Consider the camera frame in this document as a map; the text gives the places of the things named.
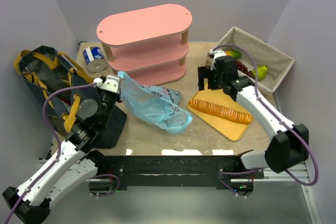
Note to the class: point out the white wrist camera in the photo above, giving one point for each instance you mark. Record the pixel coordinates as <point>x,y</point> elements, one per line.
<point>212,56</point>
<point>111,83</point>

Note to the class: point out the black base frame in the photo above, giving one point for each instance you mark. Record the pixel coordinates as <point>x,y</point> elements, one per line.
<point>220,172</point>

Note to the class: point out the long braided bread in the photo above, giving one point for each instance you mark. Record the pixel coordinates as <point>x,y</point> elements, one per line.
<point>220,111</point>

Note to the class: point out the red grapes bunch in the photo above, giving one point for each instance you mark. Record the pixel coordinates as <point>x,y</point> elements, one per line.
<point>242,68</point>

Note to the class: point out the yellow tray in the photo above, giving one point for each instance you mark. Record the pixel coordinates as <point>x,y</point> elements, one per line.
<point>233,131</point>

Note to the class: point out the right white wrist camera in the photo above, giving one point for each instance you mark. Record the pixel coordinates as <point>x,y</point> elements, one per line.
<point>212,56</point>

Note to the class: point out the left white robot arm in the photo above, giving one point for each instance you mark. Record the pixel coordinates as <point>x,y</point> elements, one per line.
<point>70,166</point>

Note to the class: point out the pink three-tier shelf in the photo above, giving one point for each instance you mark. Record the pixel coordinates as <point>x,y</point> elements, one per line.
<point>149,44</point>

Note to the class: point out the wicker basket with liner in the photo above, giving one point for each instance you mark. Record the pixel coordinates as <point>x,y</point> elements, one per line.
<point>278,62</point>

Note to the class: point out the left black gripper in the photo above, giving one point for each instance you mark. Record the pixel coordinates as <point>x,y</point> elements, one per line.
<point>107,100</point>

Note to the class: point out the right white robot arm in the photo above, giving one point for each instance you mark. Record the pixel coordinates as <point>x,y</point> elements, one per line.
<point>288,141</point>

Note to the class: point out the mango fruit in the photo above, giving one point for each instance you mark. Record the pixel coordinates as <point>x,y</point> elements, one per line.
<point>233,53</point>

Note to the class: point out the blue plastic bag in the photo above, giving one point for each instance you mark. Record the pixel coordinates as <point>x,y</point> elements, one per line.
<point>154,105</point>

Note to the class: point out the dark denim tote bag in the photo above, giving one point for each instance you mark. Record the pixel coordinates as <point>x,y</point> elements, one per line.
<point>45,71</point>

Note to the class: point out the green pear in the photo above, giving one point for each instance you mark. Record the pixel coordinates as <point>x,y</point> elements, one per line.
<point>260,72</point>

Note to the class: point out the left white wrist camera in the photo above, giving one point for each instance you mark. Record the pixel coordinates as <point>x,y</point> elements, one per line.
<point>111,83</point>

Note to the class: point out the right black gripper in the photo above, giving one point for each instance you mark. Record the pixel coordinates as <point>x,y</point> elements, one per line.
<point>206,77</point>

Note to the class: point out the blue white can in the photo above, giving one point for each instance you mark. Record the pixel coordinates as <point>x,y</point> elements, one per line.
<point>94,59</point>

